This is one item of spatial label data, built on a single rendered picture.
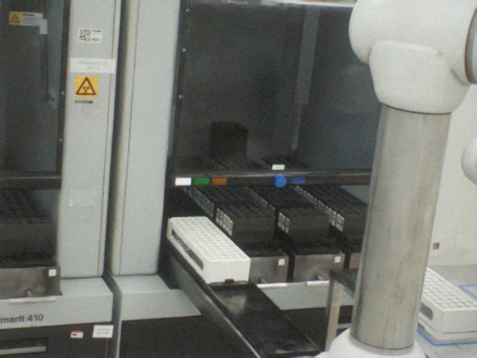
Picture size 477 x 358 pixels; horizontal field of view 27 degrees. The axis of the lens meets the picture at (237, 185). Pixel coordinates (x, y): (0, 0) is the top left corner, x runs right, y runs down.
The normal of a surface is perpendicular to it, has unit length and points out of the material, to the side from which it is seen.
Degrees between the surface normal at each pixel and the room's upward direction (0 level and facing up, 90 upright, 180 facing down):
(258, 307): 0
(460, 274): 0
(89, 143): 90
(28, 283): 90
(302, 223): 90
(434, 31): 89
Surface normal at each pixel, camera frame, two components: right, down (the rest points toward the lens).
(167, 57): 0.37, 0.29
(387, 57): -0.71, 0.26
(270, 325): 0.10, -0.96
